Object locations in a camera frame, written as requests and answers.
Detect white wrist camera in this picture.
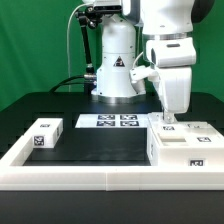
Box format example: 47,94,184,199
129,66,158,93

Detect black camera on mount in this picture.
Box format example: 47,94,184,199
87,5,122,14

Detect white flat marker plate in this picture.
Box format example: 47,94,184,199
75,114,148,128

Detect white cabinet door piece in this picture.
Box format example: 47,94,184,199
184,122,224,146
148,112,185,139

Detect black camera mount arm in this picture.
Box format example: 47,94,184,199
75,10,102,74

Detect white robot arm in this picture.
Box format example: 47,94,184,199
82,0,215,123

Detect white U-shaped border frame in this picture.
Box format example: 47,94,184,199
0,136,224,191

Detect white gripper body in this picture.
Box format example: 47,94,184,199
146,37,196,114

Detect black cable bundle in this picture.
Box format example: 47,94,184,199
49,75,98,93

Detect white cable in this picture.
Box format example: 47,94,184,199
66,3,88,93

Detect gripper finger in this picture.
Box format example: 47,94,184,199
163,112,175,124

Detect white cabinet body box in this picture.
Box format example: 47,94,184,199
147,127,224,167

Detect white block with markers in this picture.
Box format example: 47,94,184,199
32,118,63,148

